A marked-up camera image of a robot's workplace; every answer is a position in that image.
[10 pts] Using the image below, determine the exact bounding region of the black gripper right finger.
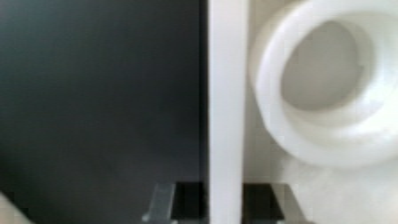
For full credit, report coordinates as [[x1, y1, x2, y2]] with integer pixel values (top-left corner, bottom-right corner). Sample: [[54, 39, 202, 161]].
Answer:
[[243, 183, 310, 224]]

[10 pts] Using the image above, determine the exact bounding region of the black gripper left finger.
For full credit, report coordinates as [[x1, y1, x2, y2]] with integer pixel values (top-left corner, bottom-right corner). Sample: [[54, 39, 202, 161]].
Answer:
[[140, 182, 207, 224]]

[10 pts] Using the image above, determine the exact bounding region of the white square tabletop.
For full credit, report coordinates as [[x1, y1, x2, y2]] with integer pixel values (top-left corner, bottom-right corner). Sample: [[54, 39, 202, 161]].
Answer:
[[207, 0, 398, 224]]

